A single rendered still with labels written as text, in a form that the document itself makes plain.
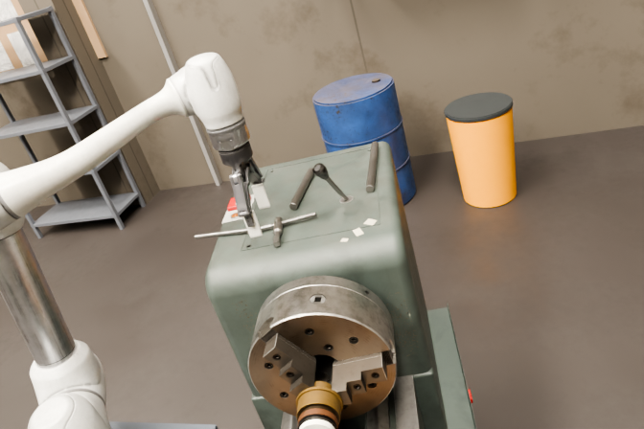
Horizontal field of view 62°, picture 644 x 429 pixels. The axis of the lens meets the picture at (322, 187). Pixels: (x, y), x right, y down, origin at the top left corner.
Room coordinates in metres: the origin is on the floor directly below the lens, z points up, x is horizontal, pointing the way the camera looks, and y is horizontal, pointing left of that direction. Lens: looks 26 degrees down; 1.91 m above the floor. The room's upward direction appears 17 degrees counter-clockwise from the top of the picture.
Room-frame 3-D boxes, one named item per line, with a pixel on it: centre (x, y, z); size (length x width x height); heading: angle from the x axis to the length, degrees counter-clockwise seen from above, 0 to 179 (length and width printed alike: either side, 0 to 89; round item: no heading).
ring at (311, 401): (0.75, 0.13, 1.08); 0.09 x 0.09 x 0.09; 79
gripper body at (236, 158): (1.18, 0.17, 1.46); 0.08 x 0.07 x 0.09; 169
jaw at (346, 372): (0.80, 0.03, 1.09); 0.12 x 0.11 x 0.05; 79
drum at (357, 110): (3.48, -0.39, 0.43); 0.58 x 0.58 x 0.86
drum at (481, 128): (3.05, -1.07, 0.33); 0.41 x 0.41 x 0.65
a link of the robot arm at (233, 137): (1.18, 0.17, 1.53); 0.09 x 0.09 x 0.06
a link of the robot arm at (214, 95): (1.19, 0.17, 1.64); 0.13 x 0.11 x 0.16; 16
